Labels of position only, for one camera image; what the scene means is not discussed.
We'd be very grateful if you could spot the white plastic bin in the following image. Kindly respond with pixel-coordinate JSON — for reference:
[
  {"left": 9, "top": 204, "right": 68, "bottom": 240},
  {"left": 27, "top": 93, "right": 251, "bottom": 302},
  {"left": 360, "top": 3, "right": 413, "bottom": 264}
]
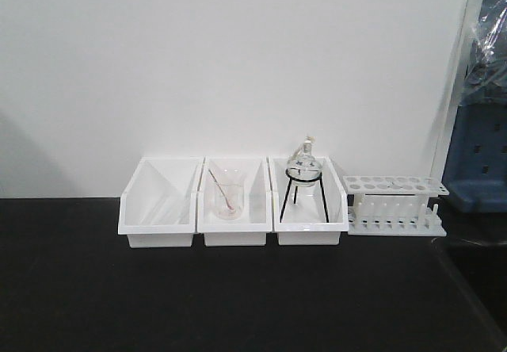
[
  {"left": 118, "top": 157, "right": 204, "bottom": 248},
  {"left": 196, "top": 157, "right": 273, "bottom": 247},
  {"left": 268, "top": 156, "right": 349, "bottom": 246}
]

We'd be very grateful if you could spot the glass stirring rod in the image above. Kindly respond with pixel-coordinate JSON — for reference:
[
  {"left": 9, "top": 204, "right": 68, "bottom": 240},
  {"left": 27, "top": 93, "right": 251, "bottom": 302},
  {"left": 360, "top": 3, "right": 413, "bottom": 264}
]
[{"left": 208, "top": 168, "right": 234, "bottom": 212}]

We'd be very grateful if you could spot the black wire tripod stand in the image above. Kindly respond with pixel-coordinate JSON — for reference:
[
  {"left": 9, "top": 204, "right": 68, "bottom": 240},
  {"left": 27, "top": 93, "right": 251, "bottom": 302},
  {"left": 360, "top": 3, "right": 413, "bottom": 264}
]
[{"left": 279, "top": 168, "right": 330, "bottom": 223}]

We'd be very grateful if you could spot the clear plastic bag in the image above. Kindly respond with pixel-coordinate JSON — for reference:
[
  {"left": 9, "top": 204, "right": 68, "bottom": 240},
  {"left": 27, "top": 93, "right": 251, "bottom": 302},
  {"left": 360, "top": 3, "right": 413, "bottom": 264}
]
[{"left": 460, "top": 0, "right": 506, "bottom": 106}]

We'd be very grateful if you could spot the white plastic bin right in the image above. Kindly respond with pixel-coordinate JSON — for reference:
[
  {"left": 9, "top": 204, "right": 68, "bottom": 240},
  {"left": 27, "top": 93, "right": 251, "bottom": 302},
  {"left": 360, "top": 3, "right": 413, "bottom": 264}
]
[{"left": 268, "top": 156, "right": 349, "bottom": 246}]

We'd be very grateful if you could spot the round bottom glass flask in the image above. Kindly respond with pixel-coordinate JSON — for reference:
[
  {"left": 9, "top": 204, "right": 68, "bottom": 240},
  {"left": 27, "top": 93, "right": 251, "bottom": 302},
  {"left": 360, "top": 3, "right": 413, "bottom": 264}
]
[{"left": 287, "top": 136, "right": 322, "bottom": 187}]

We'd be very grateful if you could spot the blue plastic crate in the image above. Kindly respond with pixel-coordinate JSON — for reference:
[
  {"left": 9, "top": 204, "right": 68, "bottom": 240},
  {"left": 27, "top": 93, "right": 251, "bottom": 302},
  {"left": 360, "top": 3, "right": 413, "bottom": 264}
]
[{"left": 443, "top": 103, "right": 506, "bottom": 212}]

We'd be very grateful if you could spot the large clear glass beaker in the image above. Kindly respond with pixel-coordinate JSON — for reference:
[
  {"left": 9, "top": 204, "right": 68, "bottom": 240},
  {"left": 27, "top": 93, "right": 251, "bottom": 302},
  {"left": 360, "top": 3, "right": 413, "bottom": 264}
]
[{"left": 211, "top": 169, "right": 246, "bottom": 220}]

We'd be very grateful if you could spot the white test tube rack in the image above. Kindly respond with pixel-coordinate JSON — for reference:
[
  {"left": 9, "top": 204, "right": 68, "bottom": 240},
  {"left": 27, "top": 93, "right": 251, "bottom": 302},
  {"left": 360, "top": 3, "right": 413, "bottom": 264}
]
[{"left": 343, "top": 175, "right": 449, "bottom": 237}]

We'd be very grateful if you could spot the white plastic bin left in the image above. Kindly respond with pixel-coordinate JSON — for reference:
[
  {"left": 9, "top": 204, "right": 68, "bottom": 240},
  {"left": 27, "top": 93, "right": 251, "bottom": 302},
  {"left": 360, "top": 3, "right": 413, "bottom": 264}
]
[{"left": 118, "top": 157, "right": 204, "bottom": 248}]

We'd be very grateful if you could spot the white plastic bin middle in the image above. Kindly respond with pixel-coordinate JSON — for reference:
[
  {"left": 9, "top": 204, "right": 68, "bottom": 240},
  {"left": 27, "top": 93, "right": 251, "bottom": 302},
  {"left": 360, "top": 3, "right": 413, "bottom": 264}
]
[{"left": 196, "top": 157, "right": 273, "bottom": 247}]

